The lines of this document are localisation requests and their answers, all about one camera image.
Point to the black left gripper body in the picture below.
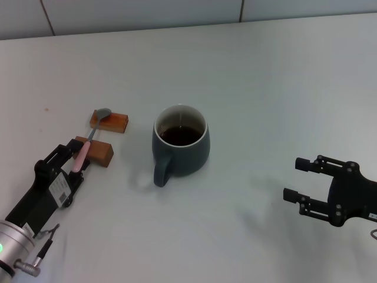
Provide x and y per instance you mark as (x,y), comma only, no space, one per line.
(41,194)

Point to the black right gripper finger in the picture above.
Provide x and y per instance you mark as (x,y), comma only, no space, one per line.
(291,195)
(302,164)

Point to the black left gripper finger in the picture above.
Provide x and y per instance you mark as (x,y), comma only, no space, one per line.
(76,179)
(75,146)

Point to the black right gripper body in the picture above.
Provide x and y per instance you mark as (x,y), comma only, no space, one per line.
(350,194)

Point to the dark grey ceramic cup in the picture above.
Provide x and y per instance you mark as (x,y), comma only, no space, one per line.
(188,159)

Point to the brown notched wooden block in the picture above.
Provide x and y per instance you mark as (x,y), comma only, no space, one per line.
(101,151)

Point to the glossy orange wooden block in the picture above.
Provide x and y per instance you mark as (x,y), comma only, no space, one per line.
(116,122)

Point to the dark coffee liquid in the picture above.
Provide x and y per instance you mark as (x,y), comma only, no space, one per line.
(179,135)

